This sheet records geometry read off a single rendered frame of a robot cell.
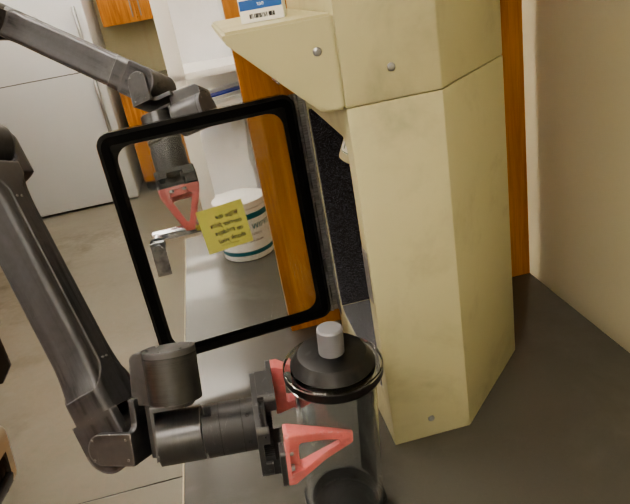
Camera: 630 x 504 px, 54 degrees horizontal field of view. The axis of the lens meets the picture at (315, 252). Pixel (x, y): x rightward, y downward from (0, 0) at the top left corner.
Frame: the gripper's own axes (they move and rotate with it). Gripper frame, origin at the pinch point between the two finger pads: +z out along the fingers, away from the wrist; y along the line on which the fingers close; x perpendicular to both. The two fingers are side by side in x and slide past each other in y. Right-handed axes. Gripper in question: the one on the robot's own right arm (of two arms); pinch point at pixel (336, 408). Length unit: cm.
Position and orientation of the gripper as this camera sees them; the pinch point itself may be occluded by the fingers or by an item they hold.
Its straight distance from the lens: 71.9
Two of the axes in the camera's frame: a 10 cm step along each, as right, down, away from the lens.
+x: 0.7, 8.9, 4.4
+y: -1.7, -4.2, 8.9
